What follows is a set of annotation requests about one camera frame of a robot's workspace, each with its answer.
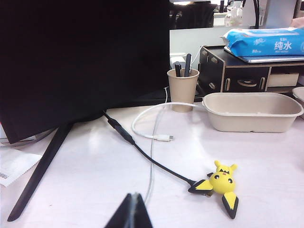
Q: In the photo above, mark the brown paper cup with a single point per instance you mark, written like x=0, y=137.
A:
x=183, y=92

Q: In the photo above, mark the black wooden desk organizer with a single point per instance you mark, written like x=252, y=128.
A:
x=211, y=71

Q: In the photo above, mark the beige paper box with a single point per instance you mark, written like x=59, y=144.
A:
x=299, y=91
x=249, y=118

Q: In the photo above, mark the white desk partition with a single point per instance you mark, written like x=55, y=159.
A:
x=190, y=40

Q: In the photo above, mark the silver flat laptop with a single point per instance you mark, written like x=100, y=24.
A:
x=261, y=59

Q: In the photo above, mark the white plug adapter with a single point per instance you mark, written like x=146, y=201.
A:
x=178, y=59

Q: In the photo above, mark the large black monitor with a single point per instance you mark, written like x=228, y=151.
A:
x=83, y=59

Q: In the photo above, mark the thin dark pen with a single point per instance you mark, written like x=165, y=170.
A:
x=178, y=69

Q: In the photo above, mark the wide black pen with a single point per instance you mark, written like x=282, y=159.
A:
x=188, y=64

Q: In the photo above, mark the white receipt paper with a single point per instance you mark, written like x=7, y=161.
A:
x=14, y=166

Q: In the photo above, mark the yellow black Pichu doll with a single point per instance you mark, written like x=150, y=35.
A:
x=222, y=183

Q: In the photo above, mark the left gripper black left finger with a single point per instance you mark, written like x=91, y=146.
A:
x=123, y=213

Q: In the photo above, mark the black monitor stand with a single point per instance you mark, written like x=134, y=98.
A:
x=40, y=171

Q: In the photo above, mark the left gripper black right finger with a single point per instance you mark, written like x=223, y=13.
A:
x=142, y=213

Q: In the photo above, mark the blue wet wipes pack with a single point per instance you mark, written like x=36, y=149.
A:
x=266, y=42

